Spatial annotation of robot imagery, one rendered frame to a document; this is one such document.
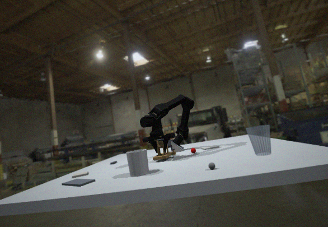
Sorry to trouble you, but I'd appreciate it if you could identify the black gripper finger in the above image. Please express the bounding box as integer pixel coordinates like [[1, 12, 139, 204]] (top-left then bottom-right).
[[163, 139, 170, 152], [149, 141, 157, 153]]

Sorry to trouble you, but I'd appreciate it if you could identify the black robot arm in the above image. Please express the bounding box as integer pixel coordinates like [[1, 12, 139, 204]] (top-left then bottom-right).
[[140, 94, 194, 146]]

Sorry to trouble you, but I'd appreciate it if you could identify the grey cylinder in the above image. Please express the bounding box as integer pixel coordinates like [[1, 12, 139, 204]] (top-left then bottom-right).
[[126, 149, 149, 177]]

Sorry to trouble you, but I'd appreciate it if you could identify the dark grey ball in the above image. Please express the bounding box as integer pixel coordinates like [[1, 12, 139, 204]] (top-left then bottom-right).
[[209, 162, 215, 169]]

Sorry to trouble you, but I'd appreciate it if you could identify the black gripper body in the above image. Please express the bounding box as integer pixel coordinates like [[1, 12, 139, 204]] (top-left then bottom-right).
[[143, 125, 175, 142]]

